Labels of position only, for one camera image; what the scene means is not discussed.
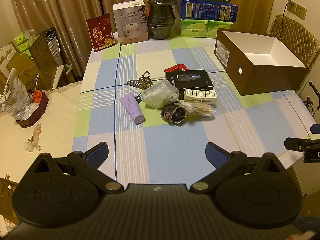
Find wall outlet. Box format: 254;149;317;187
287;0;307;20

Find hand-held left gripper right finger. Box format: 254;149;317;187
190;142;286;193

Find white carved chair back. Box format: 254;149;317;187
0;41;21;80

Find small green tissue packs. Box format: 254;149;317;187
14;29;37;59

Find cream cloth side table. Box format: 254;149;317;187
0;81;84;188

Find white chair frame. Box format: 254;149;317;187
52;64;72;89

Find dark wooden tray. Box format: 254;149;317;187
16;91;49;129

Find silver foil bag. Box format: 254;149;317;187
0;67;32;120

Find brown cardboard carton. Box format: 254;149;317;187
6;34;60;91

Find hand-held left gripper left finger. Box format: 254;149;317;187
31;142;125;193

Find stack of white bowls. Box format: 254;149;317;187
45;29;64;67

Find checkered cloth desktop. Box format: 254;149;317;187
72;36;318;183

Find white humidifier box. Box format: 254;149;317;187
113;0;149;46

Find red snack packet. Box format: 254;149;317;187
164;63;189;73

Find black power cable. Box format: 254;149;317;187
279;2;293;38

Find black shaver box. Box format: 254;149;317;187
165;69;215;91

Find white ribbed plastic case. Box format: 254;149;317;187
183;88;218;108

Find beige curtain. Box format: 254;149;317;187
6;0;183;78

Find clear plastic bag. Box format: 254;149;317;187
141;79;180;109

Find dark plastic bag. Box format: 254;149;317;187
146;0;178;40

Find quilted beige chair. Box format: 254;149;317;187
269;13;320;67

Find purple cream tube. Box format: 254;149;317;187
119;92;146;124

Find blue carton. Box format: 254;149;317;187
180;0;238;23

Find brown cardboard box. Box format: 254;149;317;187
214;28;310;96

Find bag of cotton swabs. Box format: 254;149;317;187
180;101;216;117

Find black metal frame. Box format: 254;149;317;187
300;81;320;117

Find green flat box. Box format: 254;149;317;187
180;19;234;39

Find red gift box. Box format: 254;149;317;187
86;13;116;53

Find brown hair claw clip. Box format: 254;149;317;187
127;71;153;90

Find bundle of dark hair ties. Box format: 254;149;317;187
160;101;187;125

